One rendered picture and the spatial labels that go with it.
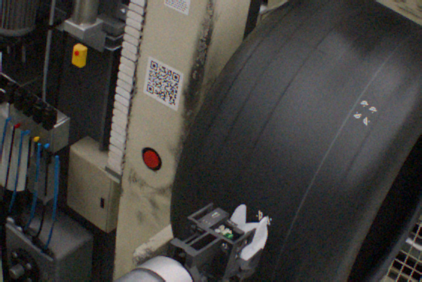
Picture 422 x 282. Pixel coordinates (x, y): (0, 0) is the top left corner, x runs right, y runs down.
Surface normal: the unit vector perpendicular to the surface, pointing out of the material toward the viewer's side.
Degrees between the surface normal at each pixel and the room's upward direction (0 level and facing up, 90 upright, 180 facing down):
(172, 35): 90
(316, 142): 51
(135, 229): 90
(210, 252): 89
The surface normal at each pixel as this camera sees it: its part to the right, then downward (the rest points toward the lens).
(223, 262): -0.57, 0.31
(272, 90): -0.29, -0.30
